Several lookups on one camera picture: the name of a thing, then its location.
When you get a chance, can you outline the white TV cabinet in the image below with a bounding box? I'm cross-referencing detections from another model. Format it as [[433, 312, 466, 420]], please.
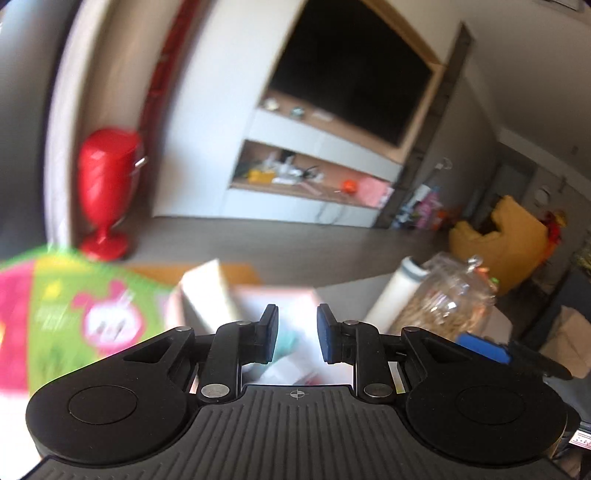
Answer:
[[221, 89, 402, 228]]

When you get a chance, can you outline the glass jar of peanuts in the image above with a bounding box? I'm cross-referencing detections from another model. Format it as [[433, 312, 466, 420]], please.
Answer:
[[389, 253, 497, 341]]

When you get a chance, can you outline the colourful cartoon play mat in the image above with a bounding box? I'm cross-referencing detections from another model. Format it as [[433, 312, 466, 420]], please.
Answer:
[[1, 248, 172, 394]]

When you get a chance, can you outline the yellow toy box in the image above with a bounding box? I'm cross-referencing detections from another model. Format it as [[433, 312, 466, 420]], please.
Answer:
[[247, 169, 276, 185]]

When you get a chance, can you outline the black television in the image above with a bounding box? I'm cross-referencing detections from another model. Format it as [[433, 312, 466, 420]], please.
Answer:
[[270, 0, 433, 146]]

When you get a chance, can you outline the orange pumpkin toy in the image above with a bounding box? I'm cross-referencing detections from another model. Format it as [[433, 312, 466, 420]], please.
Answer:
[[341, 180, 359, 195]]

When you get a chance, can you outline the white thermos bottle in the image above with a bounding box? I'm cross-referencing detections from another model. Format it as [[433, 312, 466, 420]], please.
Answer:
[[363, 257, 429, 333]]

